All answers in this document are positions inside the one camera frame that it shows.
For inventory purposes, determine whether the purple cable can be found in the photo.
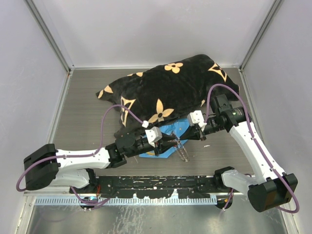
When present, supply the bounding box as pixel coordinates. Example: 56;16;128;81
16;104;149;210
203;83;300;215

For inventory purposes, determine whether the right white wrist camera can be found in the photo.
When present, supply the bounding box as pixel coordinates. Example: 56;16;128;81
187;110;207;131

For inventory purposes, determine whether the black floral plush pillow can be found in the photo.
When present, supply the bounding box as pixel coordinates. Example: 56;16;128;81
96;54;240;137

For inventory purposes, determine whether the large metal keyring with rings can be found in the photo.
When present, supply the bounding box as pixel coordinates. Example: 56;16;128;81
171;131;189;162

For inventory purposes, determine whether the white slotted cable duct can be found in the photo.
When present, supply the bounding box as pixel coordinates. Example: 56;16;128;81
34;195;217;206

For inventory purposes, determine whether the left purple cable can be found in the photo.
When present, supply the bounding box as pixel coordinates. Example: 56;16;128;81
16;104;149;210

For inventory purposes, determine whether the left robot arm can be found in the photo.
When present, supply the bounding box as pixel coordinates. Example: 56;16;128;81
23;134;177;193

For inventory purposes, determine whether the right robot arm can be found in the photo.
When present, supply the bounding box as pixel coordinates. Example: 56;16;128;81
180;95;298;212

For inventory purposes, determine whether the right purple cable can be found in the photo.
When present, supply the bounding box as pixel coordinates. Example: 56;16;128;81
203;83;300;215

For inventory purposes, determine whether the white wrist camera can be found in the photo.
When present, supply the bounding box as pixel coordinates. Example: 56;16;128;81
145;127;162;148
187;110;207;131

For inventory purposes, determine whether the blue cartoon print cloth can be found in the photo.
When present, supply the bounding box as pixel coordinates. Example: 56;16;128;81
139;118;189;158

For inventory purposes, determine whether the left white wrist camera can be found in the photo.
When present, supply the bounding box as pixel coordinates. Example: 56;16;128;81
145;127;162;148

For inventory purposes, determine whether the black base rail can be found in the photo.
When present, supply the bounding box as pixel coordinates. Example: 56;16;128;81
75;175;231;199

